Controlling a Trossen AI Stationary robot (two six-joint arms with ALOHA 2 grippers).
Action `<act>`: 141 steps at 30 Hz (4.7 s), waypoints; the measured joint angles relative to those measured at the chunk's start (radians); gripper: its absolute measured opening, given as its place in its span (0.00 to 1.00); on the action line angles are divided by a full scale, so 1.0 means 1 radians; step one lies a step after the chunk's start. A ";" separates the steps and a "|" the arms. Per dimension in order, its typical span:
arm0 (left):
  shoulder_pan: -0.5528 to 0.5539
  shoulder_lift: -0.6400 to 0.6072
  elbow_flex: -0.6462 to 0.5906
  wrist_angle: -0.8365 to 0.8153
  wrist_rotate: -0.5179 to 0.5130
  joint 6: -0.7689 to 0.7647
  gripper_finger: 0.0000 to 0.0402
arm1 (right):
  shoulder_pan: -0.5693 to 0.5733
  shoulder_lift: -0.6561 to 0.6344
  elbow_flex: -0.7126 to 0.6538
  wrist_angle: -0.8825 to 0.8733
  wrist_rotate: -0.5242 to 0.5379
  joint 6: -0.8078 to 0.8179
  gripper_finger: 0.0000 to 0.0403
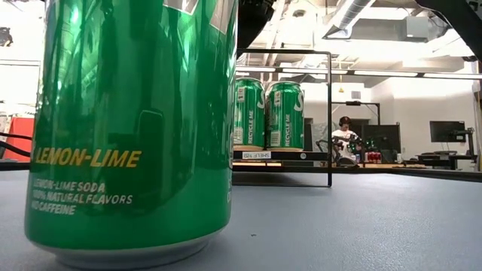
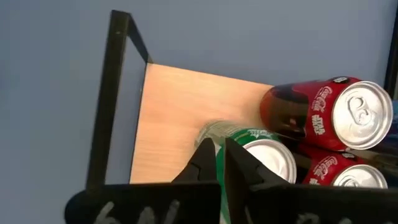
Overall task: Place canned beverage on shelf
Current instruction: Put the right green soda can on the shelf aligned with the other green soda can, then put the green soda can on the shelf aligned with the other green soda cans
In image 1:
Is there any distant black equipment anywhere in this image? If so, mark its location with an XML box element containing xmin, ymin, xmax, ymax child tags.
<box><xmin>380</xmin><ymin>145</ymin><xmax>401</xmax><ymax>163</ymax></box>

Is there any silver ceiling duct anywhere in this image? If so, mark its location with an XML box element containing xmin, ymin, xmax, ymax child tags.
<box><xmin>322</xmin><ymin>0</ymin><xmax>377</xmax><ymax>39</ymax></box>

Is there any black metal table frame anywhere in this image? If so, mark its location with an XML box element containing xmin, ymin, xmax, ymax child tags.
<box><xmin>0</xmin><ymin>160</ymin><xmax>482</xmax><ymax>184</ymax></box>

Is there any red partition panel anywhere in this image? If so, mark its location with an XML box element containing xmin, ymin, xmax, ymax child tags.
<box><xmin>3</xmin><ymin>116</ymin><xmax>35</xmax><ymax>163</ymax></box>

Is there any black background frame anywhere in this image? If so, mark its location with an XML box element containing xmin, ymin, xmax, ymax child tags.
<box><xmin>331</xmin><ymin>100</ymin><xmax>381</xmax><ymax>126</ymax></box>

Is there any distant dark desk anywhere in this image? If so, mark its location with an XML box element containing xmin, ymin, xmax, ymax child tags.
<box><xmin>402</xmin><ymin>151</ymin><xmax>479</xmax><ymax>171</ymax></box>

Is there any distant black robot rig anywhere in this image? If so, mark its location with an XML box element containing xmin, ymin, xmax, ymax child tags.
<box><xmin>316</xmin><ymin>134</ymin><xmax>365</xmax><ymax>167</ymax></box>

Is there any green Sprite can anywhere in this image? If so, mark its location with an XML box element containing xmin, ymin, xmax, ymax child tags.
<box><xmin>265</xmin><ymin>81</ymin><xmax>305</xmax><ymax>151</ymax></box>
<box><xmin>23</xmin><ymin>0</ymin><xmax>238</xmax><ymax>271</ymax></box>
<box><xmin>233</xmin><ymin>77</ymin><xmax>267</xmax><ymax>151</ymax></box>

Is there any blue table mat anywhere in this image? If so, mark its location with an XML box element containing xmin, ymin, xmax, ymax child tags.
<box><xmin>0</xmin><ymin>169</ymin><xmax>482</xmax><ymax>271</ymax></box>

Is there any person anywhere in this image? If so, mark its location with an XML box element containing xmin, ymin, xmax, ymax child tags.
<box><xmin>331</xmin><ymin>115</ymin><xmax>362</xmax><ymax>166</ymax></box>

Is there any black looping cable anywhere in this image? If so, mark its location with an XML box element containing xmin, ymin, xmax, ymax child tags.
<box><xmin>0</xmin><ymin>131</ymin><xmax>33</xmax><ymax>158</ymax></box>

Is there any grey ceiling air unit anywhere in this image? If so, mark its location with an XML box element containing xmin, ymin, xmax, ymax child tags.
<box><xmin>352</xmin><ymin>15</ymin><xmax>431</xmax><ymax>43</ymax></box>

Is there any black ceiling-hung device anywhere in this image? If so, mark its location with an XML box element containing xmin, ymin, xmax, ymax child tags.
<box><xmin>0</xmin><ymin>26</ymin><xmax>14</xmax><ymax>48</ymax></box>

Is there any wooden shelf with black rails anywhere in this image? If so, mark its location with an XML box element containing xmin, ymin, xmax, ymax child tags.
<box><xmin>231</xmin><ymin>47</ymin><xmax>333</xmax><ymax>188</ymax></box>

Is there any black computer monitor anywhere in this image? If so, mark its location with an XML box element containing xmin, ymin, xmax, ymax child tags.
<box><xmin>429</xmin><ymin>120</ymin><xmax>467</xmax><ymax>143</ymax></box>

